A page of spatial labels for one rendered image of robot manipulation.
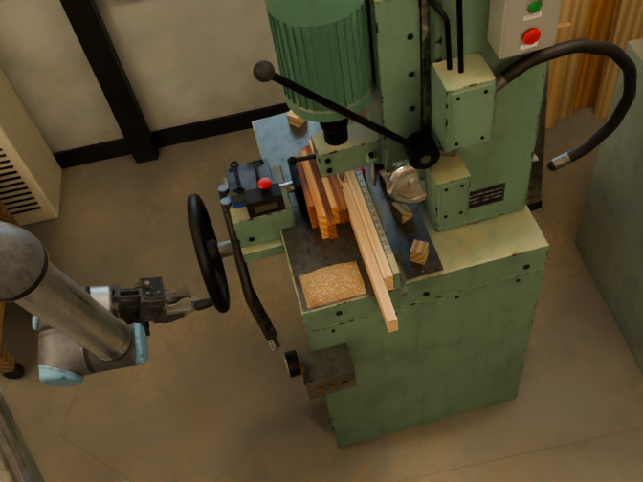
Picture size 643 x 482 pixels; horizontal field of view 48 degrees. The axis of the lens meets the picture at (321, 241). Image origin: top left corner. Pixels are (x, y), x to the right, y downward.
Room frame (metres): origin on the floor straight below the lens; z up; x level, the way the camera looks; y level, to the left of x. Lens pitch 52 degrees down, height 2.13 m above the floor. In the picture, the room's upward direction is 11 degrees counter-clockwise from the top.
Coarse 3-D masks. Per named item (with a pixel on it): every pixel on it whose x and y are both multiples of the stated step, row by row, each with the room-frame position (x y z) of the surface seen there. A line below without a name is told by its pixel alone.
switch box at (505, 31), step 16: (496, 0) 0.97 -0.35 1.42; (512, 0) 0.94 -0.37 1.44; (528, 0) 0.94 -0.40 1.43; (544, 0) 0.94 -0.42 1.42; (560, 0) 0.95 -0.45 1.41; (496, 16) 0.97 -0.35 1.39; (512, 16) 0.94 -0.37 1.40; (544, 16) 0.94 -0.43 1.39; (496, 32) 0.96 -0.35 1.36; (512, 32) 0.94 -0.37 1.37; (544, 32) 0.94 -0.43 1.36; (496, 48) 0.96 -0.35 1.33; (512, 48) 0.94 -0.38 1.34; (528, 48) 0.94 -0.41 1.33
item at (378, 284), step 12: (348, 204) 1.01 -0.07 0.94; (360, 216) 0.97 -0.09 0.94; (360, 228) 0.94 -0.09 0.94; (360, 240) 0.91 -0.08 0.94; (372, 252) 0.87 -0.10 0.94; (372, 264) 0.84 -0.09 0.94; (372, 276) 0.81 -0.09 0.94; (384, 288) 0.78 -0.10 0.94; (384, 300) 0.75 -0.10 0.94; (384, 312) 0.73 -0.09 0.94; (396, 324) 0.71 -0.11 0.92
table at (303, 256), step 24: (264, 120) 1.37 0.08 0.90; (264, 144) 1.29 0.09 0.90; (288, 144) 1.27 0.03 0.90; (288, 168) 1.19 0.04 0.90; (288, 240) 0.98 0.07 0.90; (312, 240) 0.97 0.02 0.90; (336, 240) 0.95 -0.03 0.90; (312, 264) 0.90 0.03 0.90; (360, 264) 0.88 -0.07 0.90; (312, 312) 0.79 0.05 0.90; (336, 312) 0.79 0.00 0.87; (360, 312) 0.80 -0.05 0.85
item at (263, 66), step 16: (256, 64) 0.94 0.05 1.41; (272, 64) 0.94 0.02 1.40; (288, 80) 0.94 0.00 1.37; (304, 96) 0.94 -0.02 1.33; (320, 96) 0.94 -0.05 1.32; (352, 112) 0.95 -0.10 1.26; (384, 128) 0.95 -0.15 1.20; (416, 144) 0.95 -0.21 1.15; (432, 144) 0.95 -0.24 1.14; (416, 160) 0.93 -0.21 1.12; (432, 160) 0.94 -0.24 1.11
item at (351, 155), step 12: (348, 132) 1.10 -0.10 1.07; (360, 132) 1.09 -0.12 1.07; (372, 132) 1.09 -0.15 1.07; (312, 144) 1.11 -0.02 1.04; (324, 144) 1.08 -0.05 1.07; (348, 144) 1.06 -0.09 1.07; (360, 144) 1.06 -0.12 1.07; (372, 144) 1.06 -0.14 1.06; (324, 156) 1.05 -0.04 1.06; (336, 156) 1.05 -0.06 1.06; (348, 156) 1.05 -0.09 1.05; (360, 156) 1.06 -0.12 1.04; (324, 168) 1.05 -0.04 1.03; (336, 168) 1.05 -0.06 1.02; (348, 168) 1.05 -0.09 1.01
